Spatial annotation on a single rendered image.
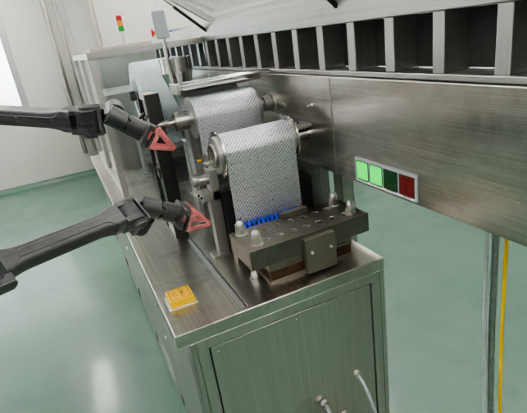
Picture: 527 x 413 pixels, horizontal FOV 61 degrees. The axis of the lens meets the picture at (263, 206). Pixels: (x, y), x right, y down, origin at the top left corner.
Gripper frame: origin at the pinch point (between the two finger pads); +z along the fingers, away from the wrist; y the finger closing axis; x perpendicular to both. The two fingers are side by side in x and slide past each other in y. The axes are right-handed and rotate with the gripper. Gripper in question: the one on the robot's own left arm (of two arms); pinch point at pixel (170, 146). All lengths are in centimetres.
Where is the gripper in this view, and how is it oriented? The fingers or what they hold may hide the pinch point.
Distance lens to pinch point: 137.1
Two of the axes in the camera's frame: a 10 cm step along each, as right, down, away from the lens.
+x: 4.6, -8.9, -0.4
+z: 7.8, 3.8, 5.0
